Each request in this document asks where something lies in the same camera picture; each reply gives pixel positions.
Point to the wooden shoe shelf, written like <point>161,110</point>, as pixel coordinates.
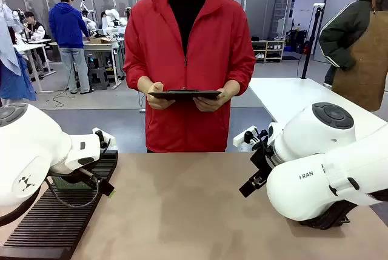
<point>268,51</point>

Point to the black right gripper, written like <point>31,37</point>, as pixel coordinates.
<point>263,160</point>

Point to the white desk with cardboard box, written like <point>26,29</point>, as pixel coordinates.
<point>104,51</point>

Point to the black tripod pole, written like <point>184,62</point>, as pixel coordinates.
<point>310,38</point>

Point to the small white desk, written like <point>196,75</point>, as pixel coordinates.
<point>31,51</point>

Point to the person's right hand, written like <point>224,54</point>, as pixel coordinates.
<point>153,94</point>

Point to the red-sleeved right forearm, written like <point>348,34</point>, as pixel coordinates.
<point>136,70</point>

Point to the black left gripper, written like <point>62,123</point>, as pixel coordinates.
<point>68,173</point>

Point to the seated person in varsity jacket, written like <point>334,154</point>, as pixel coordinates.
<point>33,28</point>

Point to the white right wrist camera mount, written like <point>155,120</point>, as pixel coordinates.
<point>242,138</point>

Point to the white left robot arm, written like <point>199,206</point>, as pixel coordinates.
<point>30,148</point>

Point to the black step stool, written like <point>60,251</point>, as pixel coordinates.
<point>98,78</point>

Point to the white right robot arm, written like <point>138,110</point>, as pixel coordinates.
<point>321,157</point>

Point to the large white table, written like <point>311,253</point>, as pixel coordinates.
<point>291,99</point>

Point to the person in brown apron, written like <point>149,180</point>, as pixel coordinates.
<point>360,45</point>

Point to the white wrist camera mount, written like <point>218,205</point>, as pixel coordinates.
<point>242,138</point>
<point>107,138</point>

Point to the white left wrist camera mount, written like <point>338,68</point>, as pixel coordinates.
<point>107,138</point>

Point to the person in light blue shirt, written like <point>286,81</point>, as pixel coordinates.
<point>12,69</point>

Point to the black clipboard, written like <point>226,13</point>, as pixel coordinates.
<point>185,94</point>

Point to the person in red jacket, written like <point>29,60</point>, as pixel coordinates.
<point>188,45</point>

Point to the person's left hand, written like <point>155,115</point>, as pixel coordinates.
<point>216,99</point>

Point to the red-sleeved left forearm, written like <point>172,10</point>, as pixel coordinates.
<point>244,72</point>

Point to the black equipment cases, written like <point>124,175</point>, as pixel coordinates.
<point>297,40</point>

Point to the man in blue hoodie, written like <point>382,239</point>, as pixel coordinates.
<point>68,26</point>

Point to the black slotted PCB rack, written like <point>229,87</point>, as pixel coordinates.
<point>57,229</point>

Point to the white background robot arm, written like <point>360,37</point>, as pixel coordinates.
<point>113,19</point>

